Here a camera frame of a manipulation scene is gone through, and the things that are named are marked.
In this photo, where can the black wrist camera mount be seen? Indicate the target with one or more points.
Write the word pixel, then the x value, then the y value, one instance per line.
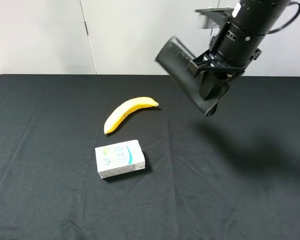
pixel 210 18

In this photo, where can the yellow banana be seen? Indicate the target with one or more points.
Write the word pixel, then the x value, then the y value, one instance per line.
pixel 126 108

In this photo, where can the black tablecloth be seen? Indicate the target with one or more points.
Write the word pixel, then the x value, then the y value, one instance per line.
pixel 232 176

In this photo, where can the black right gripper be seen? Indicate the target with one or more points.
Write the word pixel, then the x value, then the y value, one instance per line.
pixel 228 54

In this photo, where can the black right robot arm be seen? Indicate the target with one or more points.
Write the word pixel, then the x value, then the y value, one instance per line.
pixel 241 30

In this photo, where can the black glasses case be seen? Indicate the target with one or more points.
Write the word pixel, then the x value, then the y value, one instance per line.
pixel 174 58

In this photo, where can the white milk carton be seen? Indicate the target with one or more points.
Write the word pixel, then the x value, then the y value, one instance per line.
pixel 119 158

